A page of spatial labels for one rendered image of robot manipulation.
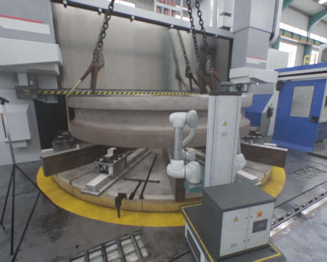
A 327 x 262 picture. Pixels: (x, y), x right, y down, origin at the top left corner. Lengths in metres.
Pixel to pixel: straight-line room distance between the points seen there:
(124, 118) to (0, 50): 2.06
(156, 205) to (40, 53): 3.06
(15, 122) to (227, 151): 4.74
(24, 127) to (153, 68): 3.98
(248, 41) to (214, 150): 5.24
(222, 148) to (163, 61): 4.76
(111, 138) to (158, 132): 0.86
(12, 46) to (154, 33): 3.96
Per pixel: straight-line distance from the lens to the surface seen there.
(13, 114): 5.24
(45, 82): 4.51
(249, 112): 8.41
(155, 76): 5.95
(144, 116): 2.93
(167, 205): 2.74
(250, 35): 6.75
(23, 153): 5.81
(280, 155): 4.12
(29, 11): 4.20
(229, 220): 1.65
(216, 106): 1.71
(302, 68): 6.99
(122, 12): 5.90
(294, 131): 7.16
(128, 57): 5.73
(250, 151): 4.20
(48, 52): 3.58
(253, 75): 6.12
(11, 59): 3.63
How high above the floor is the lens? 1.73
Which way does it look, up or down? 12 degrees down
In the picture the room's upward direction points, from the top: straight up
